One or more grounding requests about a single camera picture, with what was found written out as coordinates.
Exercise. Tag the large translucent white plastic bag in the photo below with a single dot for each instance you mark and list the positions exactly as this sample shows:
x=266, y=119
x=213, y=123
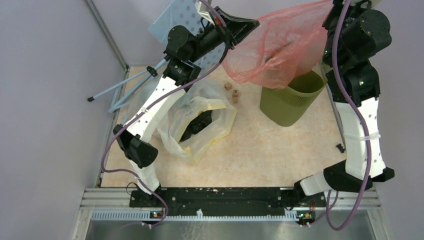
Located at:
x=189, y=121

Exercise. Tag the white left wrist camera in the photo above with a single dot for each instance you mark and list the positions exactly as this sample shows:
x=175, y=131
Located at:
x=205, y=10

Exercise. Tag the plain wooden cube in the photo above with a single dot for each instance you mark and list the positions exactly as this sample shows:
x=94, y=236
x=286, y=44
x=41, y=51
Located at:
x=228, y=86

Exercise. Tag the green mesh trash bin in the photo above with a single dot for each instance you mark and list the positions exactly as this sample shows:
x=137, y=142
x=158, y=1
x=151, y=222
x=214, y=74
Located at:
x=285, y=106

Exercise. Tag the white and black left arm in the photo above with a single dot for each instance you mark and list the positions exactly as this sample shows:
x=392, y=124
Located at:
x=137, y=148

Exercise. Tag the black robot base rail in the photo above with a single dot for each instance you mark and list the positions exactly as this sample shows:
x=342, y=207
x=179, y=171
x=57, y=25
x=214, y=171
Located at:
x=223, y=201

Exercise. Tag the red translucent trash bag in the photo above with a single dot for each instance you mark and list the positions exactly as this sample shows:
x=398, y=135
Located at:
x=288, y=43

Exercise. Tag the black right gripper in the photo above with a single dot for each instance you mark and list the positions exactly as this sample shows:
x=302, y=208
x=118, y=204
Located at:
x=337, y=6

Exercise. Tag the small black clip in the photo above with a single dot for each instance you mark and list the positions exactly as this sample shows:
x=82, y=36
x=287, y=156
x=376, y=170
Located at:
x=341, y=148

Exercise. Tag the lettered wooden cube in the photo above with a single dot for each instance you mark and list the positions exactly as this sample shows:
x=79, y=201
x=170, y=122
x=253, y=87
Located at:
x=235, y=93

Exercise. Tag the light blue perforated music stand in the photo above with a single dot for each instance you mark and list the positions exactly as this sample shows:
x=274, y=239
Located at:
x=188, y=38

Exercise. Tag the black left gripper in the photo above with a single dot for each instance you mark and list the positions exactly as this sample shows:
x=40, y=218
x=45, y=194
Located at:
x=237, y=28

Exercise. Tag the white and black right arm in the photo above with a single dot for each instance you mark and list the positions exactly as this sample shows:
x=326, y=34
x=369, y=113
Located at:
x=355, y=33

